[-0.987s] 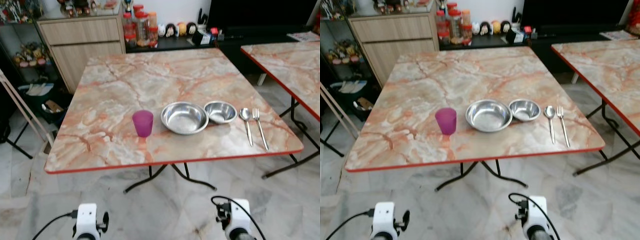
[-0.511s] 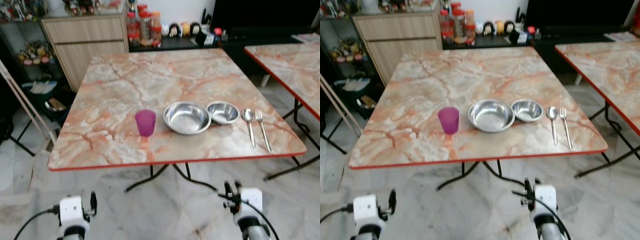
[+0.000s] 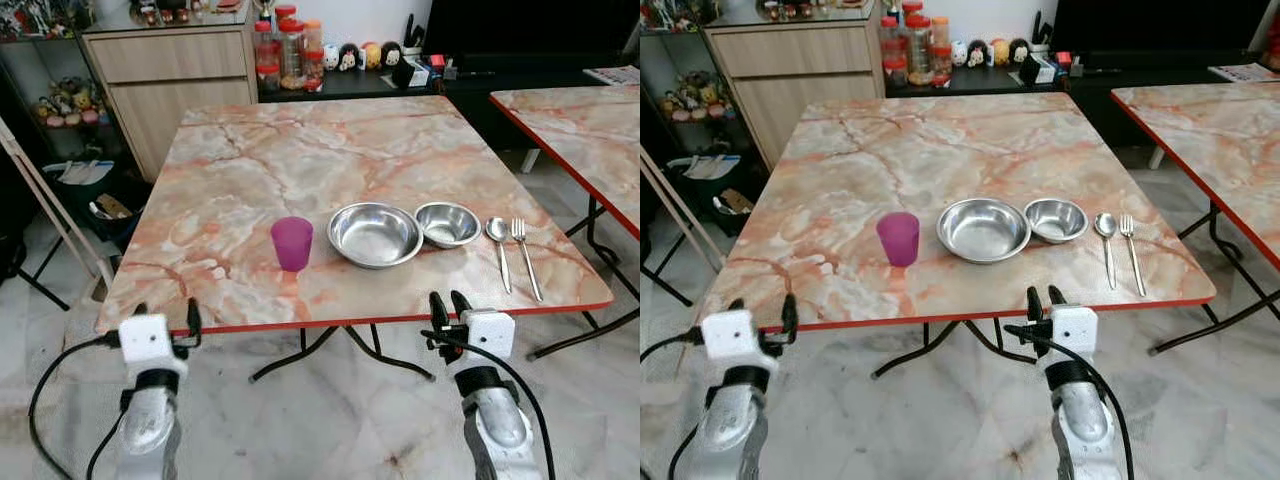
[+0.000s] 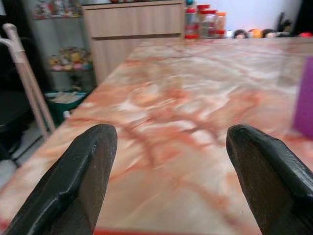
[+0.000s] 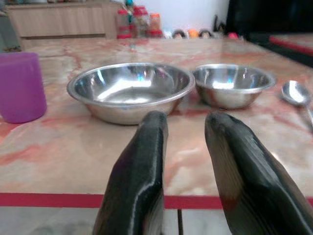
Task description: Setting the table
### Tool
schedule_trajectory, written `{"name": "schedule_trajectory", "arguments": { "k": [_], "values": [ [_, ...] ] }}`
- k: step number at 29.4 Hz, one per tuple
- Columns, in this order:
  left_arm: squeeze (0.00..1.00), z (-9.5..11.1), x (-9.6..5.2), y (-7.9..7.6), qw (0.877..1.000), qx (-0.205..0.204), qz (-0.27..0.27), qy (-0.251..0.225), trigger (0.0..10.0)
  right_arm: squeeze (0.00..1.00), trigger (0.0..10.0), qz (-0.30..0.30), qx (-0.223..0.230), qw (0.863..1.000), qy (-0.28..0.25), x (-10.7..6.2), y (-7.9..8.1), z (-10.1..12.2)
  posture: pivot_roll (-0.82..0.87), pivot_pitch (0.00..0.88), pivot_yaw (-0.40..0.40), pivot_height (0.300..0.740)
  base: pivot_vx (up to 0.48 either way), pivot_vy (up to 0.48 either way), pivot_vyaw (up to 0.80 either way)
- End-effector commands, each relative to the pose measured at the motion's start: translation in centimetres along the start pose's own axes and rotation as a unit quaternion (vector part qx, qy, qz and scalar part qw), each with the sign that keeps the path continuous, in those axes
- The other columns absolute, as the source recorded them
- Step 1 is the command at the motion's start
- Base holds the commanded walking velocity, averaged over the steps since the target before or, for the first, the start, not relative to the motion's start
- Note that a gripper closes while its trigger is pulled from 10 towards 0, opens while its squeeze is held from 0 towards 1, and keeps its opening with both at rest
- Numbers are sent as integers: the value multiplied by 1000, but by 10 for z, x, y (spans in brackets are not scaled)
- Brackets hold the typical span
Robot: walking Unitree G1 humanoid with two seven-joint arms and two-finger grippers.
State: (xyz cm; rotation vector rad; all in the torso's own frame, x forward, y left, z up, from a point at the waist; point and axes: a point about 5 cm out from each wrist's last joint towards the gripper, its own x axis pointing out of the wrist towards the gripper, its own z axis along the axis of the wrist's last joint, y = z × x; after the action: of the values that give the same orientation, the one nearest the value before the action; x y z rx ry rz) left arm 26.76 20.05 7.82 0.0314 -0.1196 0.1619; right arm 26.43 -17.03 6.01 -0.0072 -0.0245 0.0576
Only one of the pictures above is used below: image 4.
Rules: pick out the green plastic basin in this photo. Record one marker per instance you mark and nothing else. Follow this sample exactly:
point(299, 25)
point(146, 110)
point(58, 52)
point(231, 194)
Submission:
point(58, 105)

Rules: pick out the yellow bear plush toy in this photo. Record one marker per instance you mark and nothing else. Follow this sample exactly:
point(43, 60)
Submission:
point(75, 56)

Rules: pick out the glass display shelf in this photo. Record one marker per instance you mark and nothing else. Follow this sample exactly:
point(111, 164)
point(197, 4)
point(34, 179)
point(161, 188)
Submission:
point(44, 36)

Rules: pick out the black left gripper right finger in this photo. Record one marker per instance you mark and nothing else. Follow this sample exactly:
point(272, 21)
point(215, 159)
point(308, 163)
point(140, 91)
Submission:
point(274, 181)

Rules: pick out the clear jar orange lid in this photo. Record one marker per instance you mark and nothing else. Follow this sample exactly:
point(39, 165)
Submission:
point(221, 23)

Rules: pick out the black haired doll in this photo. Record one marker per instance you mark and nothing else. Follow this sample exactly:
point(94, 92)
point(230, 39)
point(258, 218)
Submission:
point(269, 33)
point(240, 34)

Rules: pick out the tall clear jar red lid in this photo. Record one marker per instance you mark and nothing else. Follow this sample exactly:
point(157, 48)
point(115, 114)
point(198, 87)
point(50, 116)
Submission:
point(190, 18)

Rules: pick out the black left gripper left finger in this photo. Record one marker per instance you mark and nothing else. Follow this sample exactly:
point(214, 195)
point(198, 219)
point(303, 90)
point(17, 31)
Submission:
point(80, 176)

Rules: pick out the red white robot model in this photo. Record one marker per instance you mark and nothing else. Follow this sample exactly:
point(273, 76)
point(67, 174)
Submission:
point(49, 7)

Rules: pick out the short dark jar red lid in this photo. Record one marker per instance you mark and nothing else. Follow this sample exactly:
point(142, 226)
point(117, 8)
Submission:
point(191, 36)

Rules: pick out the clear plastic jar red lid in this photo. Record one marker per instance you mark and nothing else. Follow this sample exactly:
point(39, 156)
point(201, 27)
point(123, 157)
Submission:
point(209, 24)
point(203, 7)

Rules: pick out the small red box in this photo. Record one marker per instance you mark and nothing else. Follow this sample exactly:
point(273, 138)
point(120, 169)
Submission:
point(306, 35)

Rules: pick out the purple box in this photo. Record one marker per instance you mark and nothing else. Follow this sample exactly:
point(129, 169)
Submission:
point(304, 98)

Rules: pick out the orange round toy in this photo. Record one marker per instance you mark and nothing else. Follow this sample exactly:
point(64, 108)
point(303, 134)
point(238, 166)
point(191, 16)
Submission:
point(254, 33)

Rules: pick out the light wood sideboard cabinet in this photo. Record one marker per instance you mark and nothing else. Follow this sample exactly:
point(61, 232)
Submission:
point(134, 22)

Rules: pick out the pink round plush toy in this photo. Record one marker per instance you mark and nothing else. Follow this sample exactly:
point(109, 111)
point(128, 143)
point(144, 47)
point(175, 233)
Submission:
point(78, 66)

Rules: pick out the white bottle cap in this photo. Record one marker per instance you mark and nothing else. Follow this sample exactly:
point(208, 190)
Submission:
point(66, 114)

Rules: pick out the black pen holder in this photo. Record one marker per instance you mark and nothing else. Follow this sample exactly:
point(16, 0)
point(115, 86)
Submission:
point(284, 25)

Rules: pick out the beige tube frame chair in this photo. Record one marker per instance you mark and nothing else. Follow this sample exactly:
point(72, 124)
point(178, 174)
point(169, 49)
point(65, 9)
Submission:
point(27, 80)

